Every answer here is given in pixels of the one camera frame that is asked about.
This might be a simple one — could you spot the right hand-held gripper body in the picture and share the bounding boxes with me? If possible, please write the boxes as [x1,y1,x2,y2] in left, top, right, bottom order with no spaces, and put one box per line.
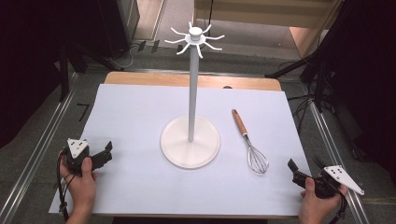
[311,165,365,200]

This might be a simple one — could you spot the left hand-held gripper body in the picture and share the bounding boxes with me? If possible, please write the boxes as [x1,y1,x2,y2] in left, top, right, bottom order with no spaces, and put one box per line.
[64,138,94,177]

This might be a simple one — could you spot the whisk with wooden handle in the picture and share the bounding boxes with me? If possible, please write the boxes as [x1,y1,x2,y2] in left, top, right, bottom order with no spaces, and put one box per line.
[231,108,270,175]

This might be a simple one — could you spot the white hook rack stand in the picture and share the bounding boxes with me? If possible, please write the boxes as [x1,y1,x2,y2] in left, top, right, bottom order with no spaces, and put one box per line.
[160,21,226,171]

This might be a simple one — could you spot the person's right hand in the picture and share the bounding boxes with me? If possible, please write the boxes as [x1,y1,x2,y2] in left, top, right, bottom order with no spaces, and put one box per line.
[298,176,348,219]

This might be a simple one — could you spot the person's left hand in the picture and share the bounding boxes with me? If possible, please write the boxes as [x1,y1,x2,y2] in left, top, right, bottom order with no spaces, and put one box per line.
[59,151,99,213]

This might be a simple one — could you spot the white paper sheet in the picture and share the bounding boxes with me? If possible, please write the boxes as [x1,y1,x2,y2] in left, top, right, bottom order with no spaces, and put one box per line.
[49,83,313,217]

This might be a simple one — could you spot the black tripod stand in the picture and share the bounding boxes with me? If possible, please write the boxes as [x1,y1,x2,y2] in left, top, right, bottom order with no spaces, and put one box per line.
[264,0,356,113]

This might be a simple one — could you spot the dark curtain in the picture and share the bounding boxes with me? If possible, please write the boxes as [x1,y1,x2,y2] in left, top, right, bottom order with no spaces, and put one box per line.
[0,0,134,148]
[314,0,396,185]

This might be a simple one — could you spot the metal floor rail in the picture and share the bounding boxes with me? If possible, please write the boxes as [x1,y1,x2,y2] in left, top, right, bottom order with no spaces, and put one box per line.
[307,98,372,224]
[0,72,79,224]

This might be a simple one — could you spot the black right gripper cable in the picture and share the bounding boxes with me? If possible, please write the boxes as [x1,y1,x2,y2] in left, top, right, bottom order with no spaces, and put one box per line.
[329,186,349,224]

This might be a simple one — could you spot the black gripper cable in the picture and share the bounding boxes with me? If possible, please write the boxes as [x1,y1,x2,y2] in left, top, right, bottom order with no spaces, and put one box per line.
[56,148,71,222]
[329,186,349,224]

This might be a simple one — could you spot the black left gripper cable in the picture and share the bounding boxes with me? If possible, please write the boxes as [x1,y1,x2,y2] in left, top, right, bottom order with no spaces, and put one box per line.
[56,148,71,222]

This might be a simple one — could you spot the black floor cables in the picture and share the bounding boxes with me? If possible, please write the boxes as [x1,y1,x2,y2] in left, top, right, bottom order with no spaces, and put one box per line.
[278,60,335,134]

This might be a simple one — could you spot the white floor cable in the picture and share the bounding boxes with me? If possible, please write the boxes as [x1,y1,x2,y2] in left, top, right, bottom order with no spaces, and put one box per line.
[109,46,138,71]

